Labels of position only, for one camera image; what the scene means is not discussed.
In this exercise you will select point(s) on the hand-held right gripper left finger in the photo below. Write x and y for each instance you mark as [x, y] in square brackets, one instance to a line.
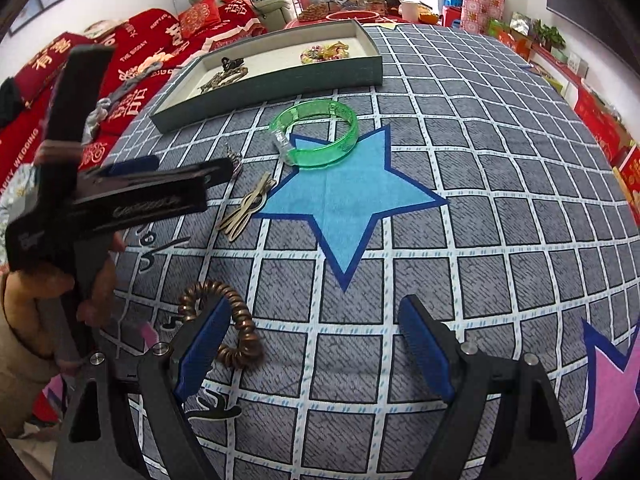
[200, 350]

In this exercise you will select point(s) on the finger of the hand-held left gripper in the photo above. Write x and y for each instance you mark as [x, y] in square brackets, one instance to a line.
[145, 207]
[135, 165]

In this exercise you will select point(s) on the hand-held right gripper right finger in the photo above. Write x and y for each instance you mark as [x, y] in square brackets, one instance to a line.
[425, 350]

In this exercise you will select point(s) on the black claw clip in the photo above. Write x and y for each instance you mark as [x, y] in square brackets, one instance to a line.
[231, 64]

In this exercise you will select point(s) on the grey-green shallow tray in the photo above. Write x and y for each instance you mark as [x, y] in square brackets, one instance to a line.
[280, 85]

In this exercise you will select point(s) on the person's left forearm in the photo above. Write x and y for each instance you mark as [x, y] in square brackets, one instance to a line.
[20, 385]

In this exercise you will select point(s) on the person's left hand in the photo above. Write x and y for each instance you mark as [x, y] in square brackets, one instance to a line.
[30, 290]

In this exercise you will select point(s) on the dark cloth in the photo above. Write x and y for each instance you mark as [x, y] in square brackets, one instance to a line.
[10, 102]

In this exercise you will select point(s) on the long red pillow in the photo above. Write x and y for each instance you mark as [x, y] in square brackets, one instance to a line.
[40, 70]

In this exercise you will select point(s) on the gold hair clip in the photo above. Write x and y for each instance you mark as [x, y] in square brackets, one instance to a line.
[240, 217]

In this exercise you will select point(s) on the grey braided cloth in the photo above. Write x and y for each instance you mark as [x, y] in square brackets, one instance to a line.
[145, 70]

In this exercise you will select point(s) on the sofa with red cover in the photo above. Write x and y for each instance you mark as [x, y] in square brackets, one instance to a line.
[135, 55]

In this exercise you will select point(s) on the patterned light pillow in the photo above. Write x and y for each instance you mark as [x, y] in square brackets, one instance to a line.
[102, 30]

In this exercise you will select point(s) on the blue checked tablecloth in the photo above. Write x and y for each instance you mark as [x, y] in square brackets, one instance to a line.
[450, 210]

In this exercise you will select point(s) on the square red cushion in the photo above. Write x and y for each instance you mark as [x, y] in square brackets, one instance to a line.
[200, 17]

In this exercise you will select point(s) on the green translucent bangle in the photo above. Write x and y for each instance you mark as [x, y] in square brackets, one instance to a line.
[325, 152]

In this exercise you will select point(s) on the beige armchair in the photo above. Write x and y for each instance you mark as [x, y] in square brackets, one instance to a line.
[272, 7]

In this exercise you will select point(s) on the clear snack jar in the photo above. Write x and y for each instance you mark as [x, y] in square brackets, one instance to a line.
[311, 5]

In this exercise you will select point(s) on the red bowl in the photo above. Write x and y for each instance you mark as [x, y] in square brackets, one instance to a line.
[352, 15]

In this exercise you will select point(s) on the row of gift boxes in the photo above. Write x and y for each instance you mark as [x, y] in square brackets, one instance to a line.
[600, 120]

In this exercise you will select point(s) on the white mug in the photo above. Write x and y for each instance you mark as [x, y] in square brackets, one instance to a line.
[409, 10]

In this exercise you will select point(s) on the red television shelf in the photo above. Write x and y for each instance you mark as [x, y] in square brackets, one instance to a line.
[560, 62]

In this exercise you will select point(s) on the bowl of oranges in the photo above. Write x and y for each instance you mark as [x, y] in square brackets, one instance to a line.
[430, 18]

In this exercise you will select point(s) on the red plastic stool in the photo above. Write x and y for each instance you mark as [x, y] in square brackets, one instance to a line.
[451, 17]

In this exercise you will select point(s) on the potted green plant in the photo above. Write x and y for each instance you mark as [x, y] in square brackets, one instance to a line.
[549, 35]

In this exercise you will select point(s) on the red pink patterned bundle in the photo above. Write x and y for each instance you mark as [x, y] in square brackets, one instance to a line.
[482, 5]

